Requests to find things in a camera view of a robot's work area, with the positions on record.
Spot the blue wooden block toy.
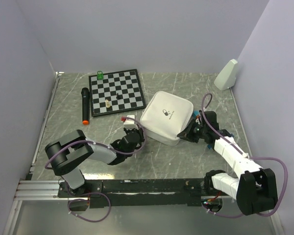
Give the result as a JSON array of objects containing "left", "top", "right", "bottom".
[{"left": 207, "top": 134, "right": 235, "bottom": 149}]

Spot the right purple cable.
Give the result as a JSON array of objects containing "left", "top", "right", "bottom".
[{"left": 201, "top": 93, "right": 289, "bottom": 218}]

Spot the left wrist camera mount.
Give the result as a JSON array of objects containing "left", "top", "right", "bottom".
[{"left": 121, "top": 115, "right": 138, "bottom": 130}]

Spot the purple cable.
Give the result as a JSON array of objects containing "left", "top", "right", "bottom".
[
  {"left": 44, "top": 116, "right": 147, "bottom": 223},
  {"left": 201, "top": 93, "right": 289, "bottom": 218}
]

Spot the black white chessboard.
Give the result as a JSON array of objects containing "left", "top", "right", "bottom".
[{"left": 88, "top": 69, "right": 147, "bottom": 118}]

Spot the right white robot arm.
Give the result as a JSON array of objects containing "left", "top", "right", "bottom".
[{"left": 178, "top": 110, "right": 278, "bottom": 215}]

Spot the green toy padlock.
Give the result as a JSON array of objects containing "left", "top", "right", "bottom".
[{"left": 97, "top": 70, "right": 103, "bottom": 80}]

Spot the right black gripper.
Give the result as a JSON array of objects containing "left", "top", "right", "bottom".
[{"left": 178, "top": 119, "right": 207, "bottom": 143}]

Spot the blue orange grey block toy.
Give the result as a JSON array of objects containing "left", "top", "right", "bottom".
[{"left": 192, "top": 110, "right": 200, "bottom": 121}]

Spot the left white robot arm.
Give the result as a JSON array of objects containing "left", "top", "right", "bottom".
[{"left": 45, "top": 127, "right": 145, "bottom": 197}]

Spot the black wireless microphone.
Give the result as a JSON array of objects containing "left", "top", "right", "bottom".
[{"left": 81, "top": 87, "right": 90, "bottom": 125}]

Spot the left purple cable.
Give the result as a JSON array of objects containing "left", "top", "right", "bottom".
[{"left": 44, "top": 116, "right": 147, "bottom": 223}]

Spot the cream chess piece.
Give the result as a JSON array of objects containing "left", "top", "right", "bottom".
[{"left": 105, "top": 99, "right": 111, "bottom": 108}]

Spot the white medicine kit case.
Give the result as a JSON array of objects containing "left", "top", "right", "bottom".
[{"left": 140, "top": 91, "right": 194, "bottom": 146}]

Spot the white wedge device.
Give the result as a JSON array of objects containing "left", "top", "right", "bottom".
[{"left": 214, "top": 59, "right": 238, "bottom": 91}]

